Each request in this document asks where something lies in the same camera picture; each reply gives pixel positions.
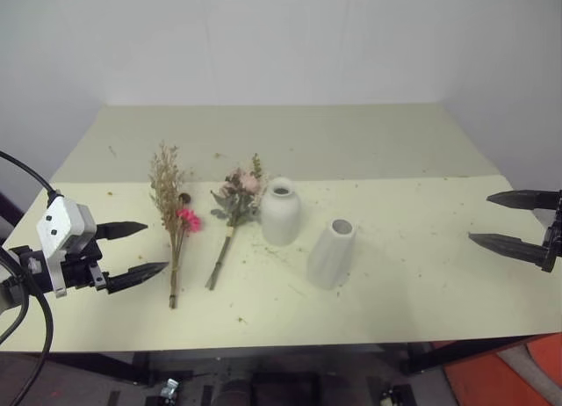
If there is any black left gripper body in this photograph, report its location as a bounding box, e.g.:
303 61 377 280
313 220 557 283
60 223 111 294

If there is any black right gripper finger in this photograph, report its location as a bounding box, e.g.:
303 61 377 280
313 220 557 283
486 188 561 213
467 232 551 269

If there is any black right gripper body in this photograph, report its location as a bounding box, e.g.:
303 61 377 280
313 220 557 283
541 189 562 274

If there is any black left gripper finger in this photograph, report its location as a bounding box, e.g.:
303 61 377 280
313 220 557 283
96 221 149 242
104 261 170 296

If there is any round white ceramic vase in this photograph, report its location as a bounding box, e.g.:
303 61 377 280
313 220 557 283
260 176 302 246

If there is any tall ribbed white vase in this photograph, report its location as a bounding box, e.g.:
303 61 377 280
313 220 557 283
305 217 357 290

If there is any dried grass bouquet magenta flower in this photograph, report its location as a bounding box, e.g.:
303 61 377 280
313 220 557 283
148 139 204 310

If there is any pink rose bouquet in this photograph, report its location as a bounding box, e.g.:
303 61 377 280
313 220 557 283
204 152 270 292

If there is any orange plastic object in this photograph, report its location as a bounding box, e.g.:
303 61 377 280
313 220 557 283
442 334 562 406

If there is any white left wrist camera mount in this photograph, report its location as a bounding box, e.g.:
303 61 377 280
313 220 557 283
36 195 98 298

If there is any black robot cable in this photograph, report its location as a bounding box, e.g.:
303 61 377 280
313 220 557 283
0 150 65 201
0 247 54 406

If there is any black metal table frame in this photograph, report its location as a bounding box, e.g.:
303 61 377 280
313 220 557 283
0 334 546 388

